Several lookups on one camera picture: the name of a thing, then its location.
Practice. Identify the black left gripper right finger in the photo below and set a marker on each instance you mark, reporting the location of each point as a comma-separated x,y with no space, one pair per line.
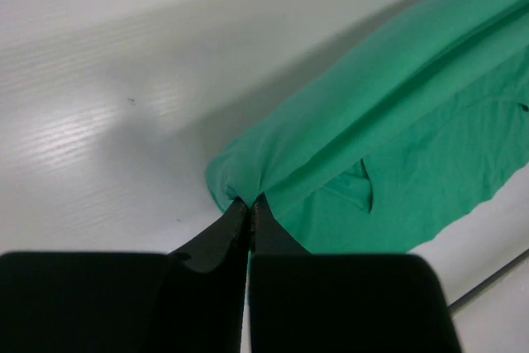
301,302

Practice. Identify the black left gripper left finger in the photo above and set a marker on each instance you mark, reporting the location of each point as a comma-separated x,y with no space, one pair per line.
189,300

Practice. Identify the green tank top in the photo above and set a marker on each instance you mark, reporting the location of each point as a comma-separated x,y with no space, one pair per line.
411,130

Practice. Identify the aluminium table edge rail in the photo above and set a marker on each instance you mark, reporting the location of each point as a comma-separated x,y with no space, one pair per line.
488,283

